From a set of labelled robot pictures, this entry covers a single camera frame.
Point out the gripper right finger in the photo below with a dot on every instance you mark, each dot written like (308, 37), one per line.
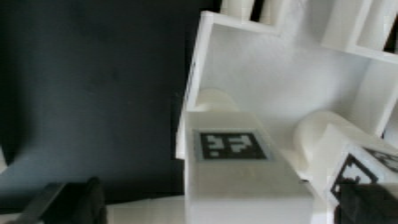
(368, 204)

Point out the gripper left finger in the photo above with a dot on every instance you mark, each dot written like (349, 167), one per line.
(40, 204)

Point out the white chair leg with marker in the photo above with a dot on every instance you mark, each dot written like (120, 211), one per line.
(345, 158)

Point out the white chair seat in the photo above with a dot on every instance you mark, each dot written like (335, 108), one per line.
(304, 70)

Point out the white U-shaped fence frame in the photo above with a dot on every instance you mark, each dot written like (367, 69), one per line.
(141, 179)

